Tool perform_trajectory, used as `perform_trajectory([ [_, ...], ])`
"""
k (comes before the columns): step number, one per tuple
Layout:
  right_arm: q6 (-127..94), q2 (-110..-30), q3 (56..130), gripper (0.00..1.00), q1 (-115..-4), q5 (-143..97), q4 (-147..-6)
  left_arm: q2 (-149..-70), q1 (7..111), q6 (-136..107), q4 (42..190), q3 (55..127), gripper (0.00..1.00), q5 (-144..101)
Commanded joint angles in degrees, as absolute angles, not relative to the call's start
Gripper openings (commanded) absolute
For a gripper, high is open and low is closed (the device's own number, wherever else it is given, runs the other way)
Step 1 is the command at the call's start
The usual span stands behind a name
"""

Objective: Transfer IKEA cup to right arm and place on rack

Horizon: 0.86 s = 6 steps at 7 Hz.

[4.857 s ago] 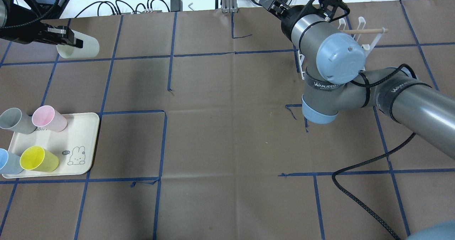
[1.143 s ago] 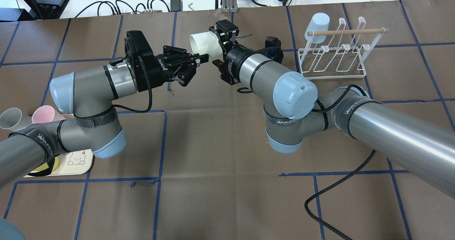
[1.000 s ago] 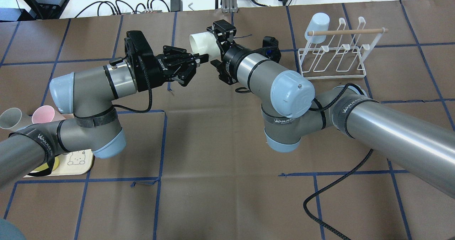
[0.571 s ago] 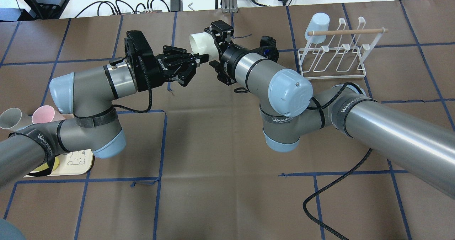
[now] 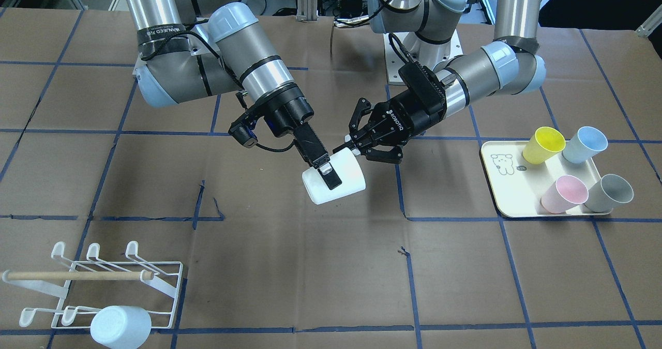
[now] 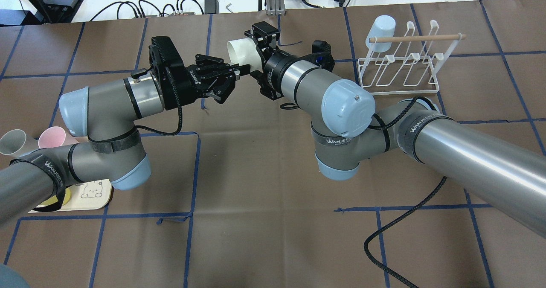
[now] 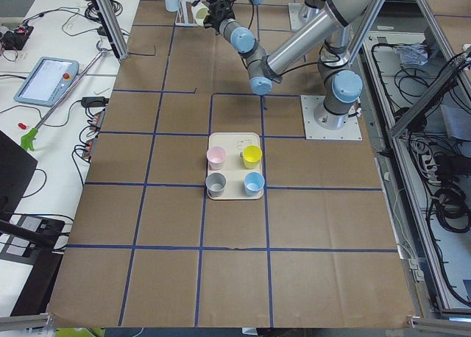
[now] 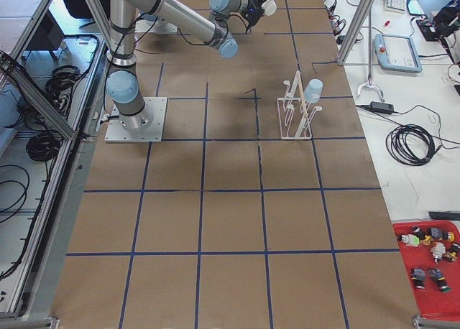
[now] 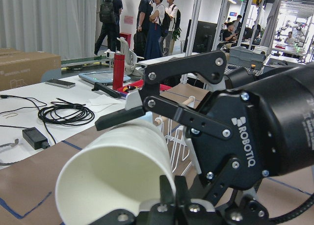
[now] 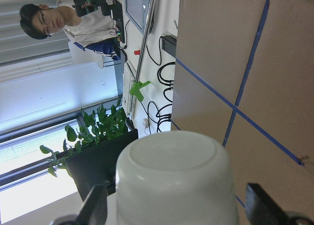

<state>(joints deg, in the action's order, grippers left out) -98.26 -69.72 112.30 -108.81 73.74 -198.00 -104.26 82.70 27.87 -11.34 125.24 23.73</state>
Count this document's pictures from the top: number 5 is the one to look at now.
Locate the brown paper table cover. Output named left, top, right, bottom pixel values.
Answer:
left=2, top=8, right=660, bottom=348

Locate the white wire cup rack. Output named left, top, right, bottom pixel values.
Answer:
left=2, top=240, right=185, bottom=331

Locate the pink plastic cup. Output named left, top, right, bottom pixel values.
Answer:
left=540, top=175, right=589, bottom=213

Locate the white plastic cup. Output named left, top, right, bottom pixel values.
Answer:
left=301, top=149, right=366, bottom=205

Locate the yellow plastic cup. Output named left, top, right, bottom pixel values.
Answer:
left=522, top=127, right=566, bottom=164

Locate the grey plastic cup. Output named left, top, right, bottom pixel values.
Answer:
left=584, top=174, right=634, bottom=213

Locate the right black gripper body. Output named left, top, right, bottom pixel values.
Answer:
left=229, top=83, right=329, bottom=169

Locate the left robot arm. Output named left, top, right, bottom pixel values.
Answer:
left=334, top=0, right=546, bottom=164

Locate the light blue plastic cup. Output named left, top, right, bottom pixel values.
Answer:
left=90, top=305, right=152, bottom=348

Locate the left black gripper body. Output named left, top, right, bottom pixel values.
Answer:
left=348, top=62, right=447, bottom=164

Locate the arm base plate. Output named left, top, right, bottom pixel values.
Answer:
left=383, top=31, right=463, bottom=85

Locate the cream plastic tray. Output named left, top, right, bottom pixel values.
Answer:
left=480, top=140, right=602, bottom=218

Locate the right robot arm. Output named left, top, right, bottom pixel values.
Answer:
left=126, top=0, right=341, bottom=190

